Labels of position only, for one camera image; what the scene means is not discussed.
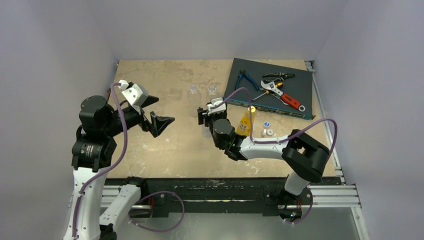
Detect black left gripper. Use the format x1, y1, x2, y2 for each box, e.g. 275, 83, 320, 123
103, 94, 174, 136

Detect clear bottle QR cap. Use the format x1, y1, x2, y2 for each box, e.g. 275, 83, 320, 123
187, 84, 202, 118

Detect clear bottle blue cap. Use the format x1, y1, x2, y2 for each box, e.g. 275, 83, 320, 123
205, 84, 220, 103

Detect yellow juice bottle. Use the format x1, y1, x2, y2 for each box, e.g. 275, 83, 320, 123
235, 112, 256, 136

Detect yellow juice bottle cap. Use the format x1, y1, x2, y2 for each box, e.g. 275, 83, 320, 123
246, 106, 256, 115

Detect small clear water bottle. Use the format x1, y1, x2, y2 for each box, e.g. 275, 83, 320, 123
202, 125, 213, 138

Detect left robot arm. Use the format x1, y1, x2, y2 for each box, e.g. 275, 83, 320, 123
63, 95, 175, 240

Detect adjustable wrench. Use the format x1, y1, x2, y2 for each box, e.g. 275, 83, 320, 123
260, 80, 283, 98

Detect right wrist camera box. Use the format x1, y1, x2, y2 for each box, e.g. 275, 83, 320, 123
206, 97, 227, 116

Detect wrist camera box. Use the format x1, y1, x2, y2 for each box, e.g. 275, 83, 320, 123
118, 79, 149, 107
206, 97, 227, 116

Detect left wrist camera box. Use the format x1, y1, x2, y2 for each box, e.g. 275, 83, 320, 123
118, 79, 149, 107

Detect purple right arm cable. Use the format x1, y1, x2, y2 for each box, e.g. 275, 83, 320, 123
211, 87, 339, 163

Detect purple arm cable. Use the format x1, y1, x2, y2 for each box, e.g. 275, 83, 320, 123
211, 87, 339, 163
71, 82, 129, 240

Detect blue handled pliers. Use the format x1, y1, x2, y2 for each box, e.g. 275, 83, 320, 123
234, 69, 260, 94

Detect dark network switch box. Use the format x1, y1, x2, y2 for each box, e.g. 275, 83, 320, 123
223, 58, 315, 120

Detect red handled tool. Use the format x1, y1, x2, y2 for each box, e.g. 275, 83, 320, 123
280, 93, 306, 112

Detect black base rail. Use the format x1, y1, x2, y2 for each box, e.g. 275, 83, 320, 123
104, 177, 345, 219

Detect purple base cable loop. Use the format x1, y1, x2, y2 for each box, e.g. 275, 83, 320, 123
127, 189, 185, 233

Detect black handled cutters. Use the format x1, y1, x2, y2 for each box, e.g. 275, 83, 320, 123
262, 72, 296, 82

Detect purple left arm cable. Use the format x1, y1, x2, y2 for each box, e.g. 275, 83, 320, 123
71, 82, 129, 240

